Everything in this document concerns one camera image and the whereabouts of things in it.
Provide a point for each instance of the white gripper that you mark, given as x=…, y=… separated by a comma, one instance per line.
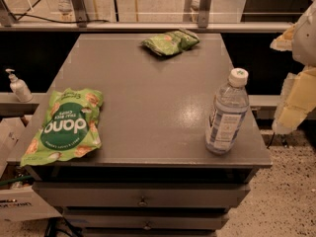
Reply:
x=306, y=40

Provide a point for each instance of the clear plastic water bottle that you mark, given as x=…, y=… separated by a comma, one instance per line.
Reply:
x=230, y=105

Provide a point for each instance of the white pump dispenser bottle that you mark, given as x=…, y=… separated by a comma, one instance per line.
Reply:
x=19, y=87

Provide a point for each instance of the small green snack bag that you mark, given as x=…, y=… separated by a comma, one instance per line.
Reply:
x=171, y=43

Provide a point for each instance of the grey drawer cabinet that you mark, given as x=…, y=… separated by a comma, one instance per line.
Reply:
x=152, y=175

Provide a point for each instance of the large green chips bag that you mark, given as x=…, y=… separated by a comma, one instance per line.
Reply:
x=69, y=129

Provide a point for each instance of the white cardboard box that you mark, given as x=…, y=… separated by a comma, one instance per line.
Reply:
x=18, y=201

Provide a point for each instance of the metal railing frame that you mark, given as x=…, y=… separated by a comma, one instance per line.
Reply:
x=209, y=16

